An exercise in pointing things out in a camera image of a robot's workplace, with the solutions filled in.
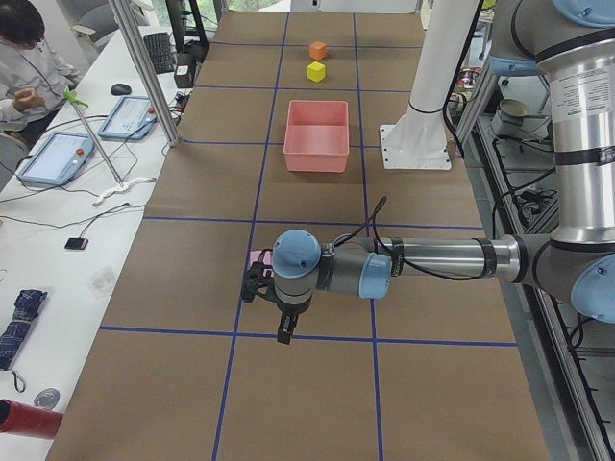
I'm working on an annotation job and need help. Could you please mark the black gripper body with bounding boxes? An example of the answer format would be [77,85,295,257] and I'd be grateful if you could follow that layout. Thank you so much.
[276,302,308,319]

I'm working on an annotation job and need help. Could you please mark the pink foam block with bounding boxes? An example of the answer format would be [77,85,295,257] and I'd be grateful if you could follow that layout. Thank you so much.
[250,250,270,266]

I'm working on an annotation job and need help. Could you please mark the yellow foam block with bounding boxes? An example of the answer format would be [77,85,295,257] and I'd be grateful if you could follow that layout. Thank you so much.
[307,61,327,83]

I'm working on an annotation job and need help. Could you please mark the orange foam block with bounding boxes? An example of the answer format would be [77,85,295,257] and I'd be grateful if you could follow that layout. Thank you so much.
[308,40,328,61]

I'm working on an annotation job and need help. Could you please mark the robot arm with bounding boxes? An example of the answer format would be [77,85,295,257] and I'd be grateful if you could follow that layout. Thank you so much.
[266,1,614,344]

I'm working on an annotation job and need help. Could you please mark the pink plastic bin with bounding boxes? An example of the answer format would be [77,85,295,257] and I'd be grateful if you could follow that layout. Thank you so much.
[283,100,350,173]

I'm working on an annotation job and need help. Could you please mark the small black device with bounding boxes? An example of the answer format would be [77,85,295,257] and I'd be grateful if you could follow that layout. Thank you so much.
[64,237,88,251]

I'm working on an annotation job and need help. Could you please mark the far teach pendant tablet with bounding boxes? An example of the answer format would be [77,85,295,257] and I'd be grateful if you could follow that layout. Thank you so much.
[98,96,157,140]

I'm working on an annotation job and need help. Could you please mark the teach pendant tablet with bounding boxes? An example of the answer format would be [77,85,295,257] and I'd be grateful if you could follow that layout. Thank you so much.
[98,96,157,140]
[17,133,94,185]

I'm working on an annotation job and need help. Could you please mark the folded blue umbrella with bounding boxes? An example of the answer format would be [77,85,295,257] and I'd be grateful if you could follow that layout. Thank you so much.
[1,289,48,371]

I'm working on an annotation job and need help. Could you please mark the near teach pendant tablet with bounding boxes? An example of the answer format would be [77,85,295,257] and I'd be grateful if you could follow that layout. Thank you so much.
[17,133,94,185]

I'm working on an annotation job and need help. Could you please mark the black computer mouse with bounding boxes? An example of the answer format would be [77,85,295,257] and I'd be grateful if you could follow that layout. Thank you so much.
[110,84,132,96]

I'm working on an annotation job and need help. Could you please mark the red cylinder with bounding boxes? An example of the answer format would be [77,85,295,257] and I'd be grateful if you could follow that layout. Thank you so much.
[0,400,63,440]

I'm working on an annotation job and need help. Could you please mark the black keyboard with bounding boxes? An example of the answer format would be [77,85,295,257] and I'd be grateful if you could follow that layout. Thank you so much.
[142,32,174,74]

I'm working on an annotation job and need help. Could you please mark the seated person white shirt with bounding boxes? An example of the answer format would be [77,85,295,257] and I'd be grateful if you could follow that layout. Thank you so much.
[1,1,83,144]

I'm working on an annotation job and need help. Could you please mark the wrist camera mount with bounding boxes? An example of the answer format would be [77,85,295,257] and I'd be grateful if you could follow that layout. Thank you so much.
[240,260,275,303]

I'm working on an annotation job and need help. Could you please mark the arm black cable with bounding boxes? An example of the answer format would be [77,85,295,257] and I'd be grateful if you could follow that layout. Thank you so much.
[331,195,486,282]

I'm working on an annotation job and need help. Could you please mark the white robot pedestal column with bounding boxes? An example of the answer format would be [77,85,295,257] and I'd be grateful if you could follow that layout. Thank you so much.
[380,0,481,171]

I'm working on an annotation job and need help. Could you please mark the grabber stick green handle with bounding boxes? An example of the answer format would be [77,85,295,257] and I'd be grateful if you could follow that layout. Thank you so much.
[63,88,158,207]

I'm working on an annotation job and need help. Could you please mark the aluminium frame post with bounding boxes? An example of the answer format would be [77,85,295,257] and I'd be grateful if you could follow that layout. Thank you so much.
[109,0,180,147]

